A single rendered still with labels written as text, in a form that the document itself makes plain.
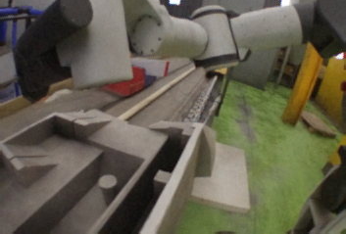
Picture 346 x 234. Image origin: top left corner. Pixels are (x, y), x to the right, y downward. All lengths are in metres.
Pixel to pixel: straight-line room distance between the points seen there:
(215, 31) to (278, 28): 0.13
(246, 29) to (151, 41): 0.20
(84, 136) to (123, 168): 0.12
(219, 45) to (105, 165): 0.33
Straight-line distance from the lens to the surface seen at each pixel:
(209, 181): 0.54
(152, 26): 0.24
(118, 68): 0.16
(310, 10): 0.39
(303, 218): 0.70
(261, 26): 0.36
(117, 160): 0.35
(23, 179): 0.33
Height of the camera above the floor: 1.18
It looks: 24 degrees down
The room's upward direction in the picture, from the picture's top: 13 degrees clockwise
